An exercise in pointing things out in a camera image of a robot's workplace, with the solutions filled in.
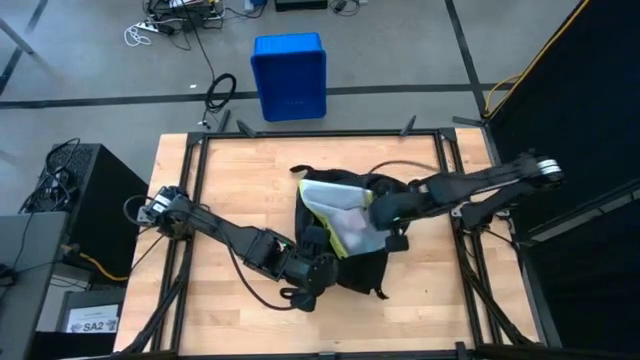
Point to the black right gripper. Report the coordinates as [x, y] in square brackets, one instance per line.
[397, 210]

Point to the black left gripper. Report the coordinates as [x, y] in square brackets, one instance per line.
[312, 271]

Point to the black backpack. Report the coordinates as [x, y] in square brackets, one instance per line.
[360, 275]

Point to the white mesh pouch yellow trim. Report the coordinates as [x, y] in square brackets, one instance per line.
[330, 200]

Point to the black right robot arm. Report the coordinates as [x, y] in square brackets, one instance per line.
[480, 182]

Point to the grey mounting plate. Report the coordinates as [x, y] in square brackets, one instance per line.
[456, 212]
[143, 216]

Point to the blue plastic bin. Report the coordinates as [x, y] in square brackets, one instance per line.
[290, 75]

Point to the black curtain panel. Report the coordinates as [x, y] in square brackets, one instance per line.
[575, 125]

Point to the black computer tower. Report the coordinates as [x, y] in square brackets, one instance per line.
[100, 225]

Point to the black power adapter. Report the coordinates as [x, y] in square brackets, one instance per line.
[342, 5]

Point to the grey case with SA2 label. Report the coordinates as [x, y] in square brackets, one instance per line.
[92, 320]

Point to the black flat box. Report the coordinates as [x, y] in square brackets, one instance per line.
[300, 5]

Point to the grey desk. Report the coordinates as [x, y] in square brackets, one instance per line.
[30, 280]

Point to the white power strip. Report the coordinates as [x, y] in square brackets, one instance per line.
[150, 26]

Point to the black aluminium table frame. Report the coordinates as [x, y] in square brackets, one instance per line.
[320, 134]

